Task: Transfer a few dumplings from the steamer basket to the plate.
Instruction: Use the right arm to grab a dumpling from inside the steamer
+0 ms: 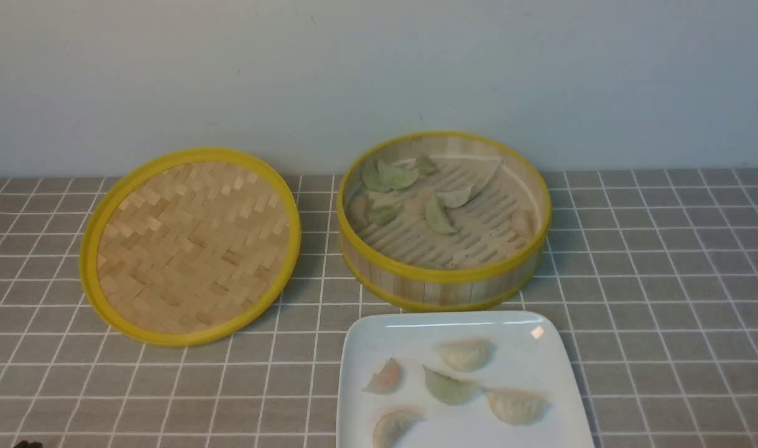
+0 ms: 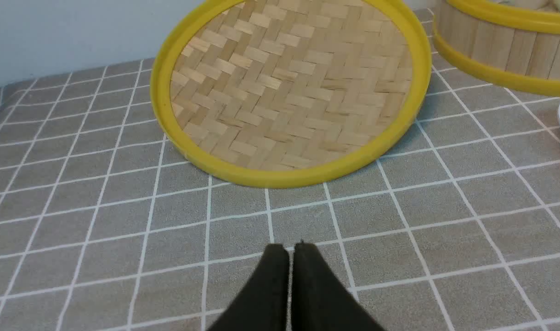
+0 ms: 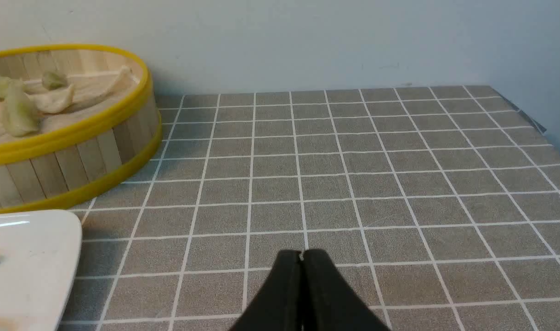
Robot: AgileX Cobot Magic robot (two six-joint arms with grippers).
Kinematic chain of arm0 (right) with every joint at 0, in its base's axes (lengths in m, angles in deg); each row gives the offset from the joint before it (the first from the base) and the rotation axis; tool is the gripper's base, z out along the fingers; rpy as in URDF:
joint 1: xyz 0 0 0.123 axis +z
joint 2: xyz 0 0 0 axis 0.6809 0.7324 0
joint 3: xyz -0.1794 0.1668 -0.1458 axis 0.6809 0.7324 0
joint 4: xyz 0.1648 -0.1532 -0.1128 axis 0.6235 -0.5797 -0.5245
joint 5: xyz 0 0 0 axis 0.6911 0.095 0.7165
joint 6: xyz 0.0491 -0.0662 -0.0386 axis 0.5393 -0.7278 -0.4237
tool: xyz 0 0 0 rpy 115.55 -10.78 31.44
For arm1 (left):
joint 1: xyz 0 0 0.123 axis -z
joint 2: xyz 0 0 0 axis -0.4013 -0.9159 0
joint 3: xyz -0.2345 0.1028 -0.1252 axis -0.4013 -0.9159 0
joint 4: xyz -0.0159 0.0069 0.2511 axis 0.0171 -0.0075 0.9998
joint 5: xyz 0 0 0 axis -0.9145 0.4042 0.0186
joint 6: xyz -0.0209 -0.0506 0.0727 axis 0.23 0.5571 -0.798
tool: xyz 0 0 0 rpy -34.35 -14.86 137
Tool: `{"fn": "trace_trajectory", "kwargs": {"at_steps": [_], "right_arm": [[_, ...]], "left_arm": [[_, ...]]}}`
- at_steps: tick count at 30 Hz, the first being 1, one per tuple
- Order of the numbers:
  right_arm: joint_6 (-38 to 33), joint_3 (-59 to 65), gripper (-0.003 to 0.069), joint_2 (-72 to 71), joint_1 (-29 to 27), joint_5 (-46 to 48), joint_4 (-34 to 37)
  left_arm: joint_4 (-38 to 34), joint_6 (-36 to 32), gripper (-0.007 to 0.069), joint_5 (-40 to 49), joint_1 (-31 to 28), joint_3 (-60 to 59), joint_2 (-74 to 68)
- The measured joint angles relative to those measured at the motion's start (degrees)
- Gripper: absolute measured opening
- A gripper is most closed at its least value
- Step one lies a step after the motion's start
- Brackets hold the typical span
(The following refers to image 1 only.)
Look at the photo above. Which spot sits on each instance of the pink dumpling steamer left edge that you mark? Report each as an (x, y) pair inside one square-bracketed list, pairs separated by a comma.
[(358, 209)]

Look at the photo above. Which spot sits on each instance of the green dumpling in steamer back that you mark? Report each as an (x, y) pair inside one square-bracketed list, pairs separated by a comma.
[(396, 178)]

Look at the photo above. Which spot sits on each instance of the white square plate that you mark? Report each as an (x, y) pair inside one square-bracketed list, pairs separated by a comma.
[(529, 355)]

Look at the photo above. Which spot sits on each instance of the pink dumpling on plate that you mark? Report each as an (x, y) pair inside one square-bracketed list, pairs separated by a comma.
[(386, 380)]

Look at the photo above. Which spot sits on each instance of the white dumpling on plate right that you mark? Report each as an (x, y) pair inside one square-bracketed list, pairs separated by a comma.
[(516, 407)]

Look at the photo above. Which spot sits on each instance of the dark object bottom left corner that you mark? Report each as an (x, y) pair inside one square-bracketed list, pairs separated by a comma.
[(28, 444)]

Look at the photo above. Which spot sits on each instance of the white dumpling on plate bottom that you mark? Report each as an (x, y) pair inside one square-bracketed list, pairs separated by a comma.
[(392, 426)]

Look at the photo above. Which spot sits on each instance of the grey checked tablecloth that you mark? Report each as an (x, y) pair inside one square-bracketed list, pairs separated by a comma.
[(651, 277)]

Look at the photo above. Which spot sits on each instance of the small green dumpling steamer back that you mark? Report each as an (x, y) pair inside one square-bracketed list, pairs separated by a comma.
[(426, 165)]

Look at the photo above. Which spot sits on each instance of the white dumpling steamer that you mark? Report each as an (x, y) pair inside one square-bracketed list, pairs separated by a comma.
[(398, 200), (455, 198), (523, 223)]

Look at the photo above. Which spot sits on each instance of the bamboo steamer lid yellow rim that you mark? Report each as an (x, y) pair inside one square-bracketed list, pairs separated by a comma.
[(191, 247)]

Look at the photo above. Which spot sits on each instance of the white dumpling on plate top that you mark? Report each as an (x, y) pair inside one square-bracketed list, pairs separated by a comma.
[(467, 355)]

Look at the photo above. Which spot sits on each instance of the white dumpling on plate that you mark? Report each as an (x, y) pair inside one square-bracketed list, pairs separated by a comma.
[(467, 355), (516, 407), (392, 426)]

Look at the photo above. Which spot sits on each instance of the bamboo steamer basket yellow rim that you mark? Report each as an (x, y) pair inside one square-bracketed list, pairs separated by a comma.
[(425, 289)]

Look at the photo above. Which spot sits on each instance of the green dumpling on plate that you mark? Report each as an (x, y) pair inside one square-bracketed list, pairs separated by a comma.
[(448, 390)]

